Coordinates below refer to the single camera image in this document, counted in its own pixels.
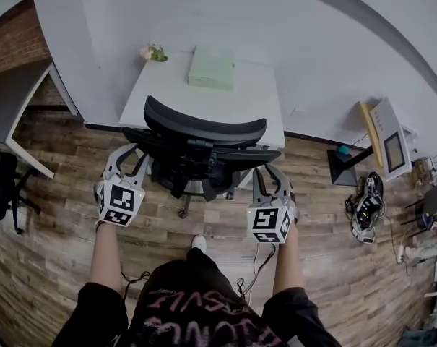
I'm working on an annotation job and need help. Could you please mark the person's black trousers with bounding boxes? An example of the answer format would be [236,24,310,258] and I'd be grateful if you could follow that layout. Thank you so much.
[149,247,222,292]

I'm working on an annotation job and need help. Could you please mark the grey table with white legs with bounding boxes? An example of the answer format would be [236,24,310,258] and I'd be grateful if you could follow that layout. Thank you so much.
[0,61,79,180]

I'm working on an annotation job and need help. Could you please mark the pale green flat box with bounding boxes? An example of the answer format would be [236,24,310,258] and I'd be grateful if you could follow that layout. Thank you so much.
[187,45,238,93]

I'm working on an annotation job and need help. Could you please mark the black mesh office chair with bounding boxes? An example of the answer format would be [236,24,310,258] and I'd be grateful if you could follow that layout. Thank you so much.
[122,95,282,219]

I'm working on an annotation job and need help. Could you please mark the black floor stand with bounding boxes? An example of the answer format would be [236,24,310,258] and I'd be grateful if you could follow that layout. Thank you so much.
[326,145,371,187]

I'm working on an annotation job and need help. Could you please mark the small pink flower plant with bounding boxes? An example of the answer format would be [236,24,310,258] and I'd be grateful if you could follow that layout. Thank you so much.
[139,43,169,64]

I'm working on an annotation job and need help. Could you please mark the black armchair on castors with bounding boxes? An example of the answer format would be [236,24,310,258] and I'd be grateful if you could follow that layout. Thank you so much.
[0,151,42,235]

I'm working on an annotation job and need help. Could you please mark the white screen terminal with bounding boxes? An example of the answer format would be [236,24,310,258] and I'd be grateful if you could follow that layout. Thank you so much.
[369,97,412,182]

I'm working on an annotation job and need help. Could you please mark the long white cable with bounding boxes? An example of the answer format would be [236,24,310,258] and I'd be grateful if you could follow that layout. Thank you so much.
[247,242,263,303]

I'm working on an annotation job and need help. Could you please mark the person's white shoe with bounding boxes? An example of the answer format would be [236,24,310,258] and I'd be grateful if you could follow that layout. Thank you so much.
[191,234,207,254]

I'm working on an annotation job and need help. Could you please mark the person's left forearm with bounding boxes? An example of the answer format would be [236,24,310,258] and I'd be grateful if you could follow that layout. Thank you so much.
[90,222,124,296]

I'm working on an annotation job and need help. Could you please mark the person's right forearm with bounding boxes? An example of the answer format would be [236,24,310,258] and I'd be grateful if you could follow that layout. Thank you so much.
[272,226,304,298]

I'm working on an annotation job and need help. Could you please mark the electronics bundle with cables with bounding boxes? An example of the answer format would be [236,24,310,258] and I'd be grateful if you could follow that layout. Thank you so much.
[345,171,387,246]

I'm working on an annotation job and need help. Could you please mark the person in black clothes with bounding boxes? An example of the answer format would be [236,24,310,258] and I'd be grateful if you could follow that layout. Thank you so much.
[51,258,342,347]

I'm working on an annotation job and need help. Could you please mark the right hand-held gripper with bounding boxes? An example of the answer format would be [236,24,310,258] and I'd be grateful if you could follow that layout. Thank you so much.
[246,163,302,245]

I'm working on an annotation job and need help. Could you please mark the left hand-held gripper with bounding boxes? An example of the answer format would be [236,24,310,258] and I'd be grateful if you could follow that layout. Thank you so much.
[94,142,152,228]

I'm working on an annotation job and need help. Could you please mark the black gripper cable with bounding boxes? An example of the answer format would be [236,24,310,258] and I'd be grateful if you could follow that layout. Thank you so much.
[235,243,277,299]

